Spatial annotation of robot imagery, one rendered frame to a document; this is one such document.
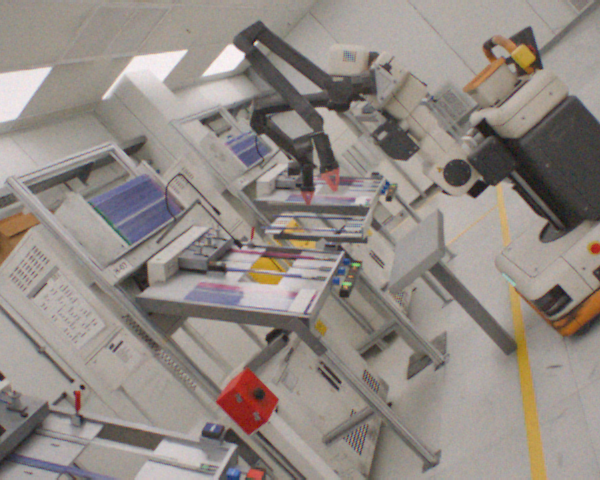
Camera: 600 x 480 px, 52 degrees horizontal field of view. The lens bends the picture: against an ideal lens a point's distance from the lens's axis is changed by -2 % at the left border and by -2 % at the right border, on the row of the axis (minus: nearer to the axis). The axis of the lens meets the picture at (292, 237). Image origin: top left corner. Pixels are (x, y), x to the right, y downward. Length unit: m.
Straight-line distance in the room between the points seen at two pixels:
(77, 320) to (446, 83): 8.18
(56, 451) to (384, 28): 9.05
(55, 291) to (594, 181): 2.11
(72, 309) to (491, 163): 1.75
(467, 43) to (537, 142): 7.85
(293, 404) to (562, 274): 1.11
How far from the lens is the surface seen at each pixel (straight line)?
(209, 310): 2.42
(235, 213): 3.85
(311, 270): 2.73
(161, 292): 2.58
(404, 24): 10.13
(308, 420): 2.53
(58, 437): 1.80
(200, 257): 2.74
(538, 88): 2.29
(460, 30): 10.08
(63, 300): 2.73
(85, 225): 2.67
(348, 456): 2.61
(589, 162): 2.35
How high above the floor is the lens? 1.10
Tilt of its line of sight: 3 degrees down
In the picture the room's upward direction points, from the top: 43 degrees counter-clockwise
